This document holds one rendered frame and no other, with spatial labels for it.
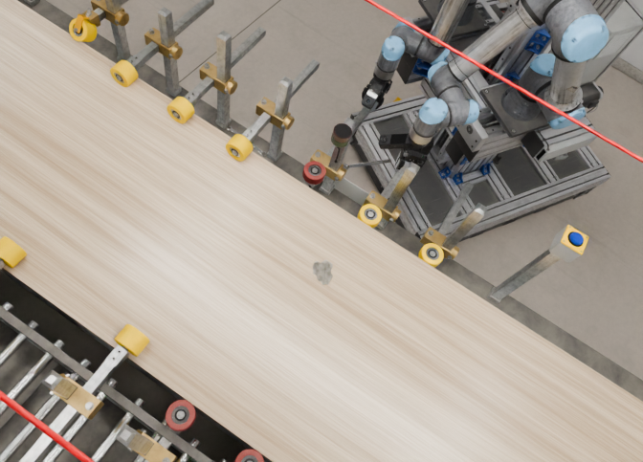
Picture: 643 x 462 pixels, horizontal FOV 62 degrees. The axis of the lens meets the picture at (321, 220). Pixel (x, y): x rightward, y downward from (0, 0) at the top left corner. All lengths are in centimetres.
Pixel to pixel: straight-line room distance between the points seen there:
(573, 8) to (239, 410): 141
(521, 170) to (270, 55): 164
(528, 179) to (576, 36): 164
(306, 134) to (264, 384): 181
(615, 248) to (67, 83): 293
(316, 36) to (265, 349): 242
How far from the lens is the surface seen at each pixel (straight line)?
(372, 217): 184
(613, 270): 343
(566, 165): 333
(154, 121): 198
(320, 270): 171
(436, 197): 282
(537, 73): 201
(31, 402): 187
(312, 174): 188
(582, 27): 160
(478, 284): 212
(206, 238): 174
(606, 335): 324
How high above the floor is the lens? 248
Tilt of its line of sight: 62 degrees down
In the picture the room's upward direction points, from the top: 21 degrees clockwise
